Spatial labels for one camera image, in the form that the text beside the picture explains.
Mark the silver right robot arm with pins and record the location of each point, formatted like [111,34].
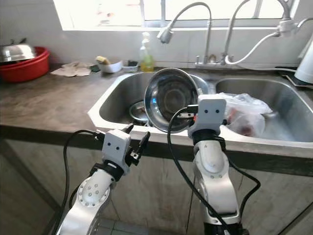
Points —
[212,166]

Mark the grey kitchen base cabinet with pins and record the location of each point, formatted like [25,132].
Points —
[274,196]

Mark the small steel bowl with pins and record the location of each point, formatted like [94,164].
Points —
[137,112]

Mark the steel double sink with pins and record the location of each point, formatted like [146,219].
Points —
[122,93]

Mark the clear plastic bag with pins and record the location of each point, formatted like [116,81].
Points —
[249,115]

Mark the small soap dish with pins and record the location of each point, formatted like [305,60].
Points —
[130,66]

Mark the white bowl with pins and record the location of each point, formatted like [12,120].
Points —
[115,67]

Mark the dark scouring pad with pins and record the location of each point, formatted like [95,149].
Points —
[95,68]

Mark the yellow dish soap bottle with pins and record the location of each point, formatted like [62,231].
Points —
[146,61]

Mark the yellow sponge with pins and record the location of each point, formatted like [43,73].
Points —
[103,59]

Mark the beige cloth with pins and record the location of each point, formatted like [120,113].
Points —
[71,70]

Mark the tall grey gooseneck faucet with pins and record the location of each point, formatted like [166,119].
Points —
[229,39]

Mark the red plastic basin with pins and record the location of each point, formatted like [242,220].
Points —
[27,72]

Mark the bright window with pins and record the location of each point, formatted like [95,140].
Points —
[102,12]

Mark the white electric kettle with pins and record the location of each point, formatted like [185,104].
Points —
[305,61]

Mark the domed steel lid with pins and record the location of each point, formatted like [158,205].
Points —
[17,53]

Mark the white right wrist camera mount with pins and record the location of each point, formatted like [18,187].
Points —
[210,112]

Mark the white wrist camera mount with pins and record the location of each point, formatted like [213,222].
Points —
[116,147]
[210,112]

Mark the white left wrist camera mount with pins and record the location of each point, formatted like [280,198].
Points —
[116,147]

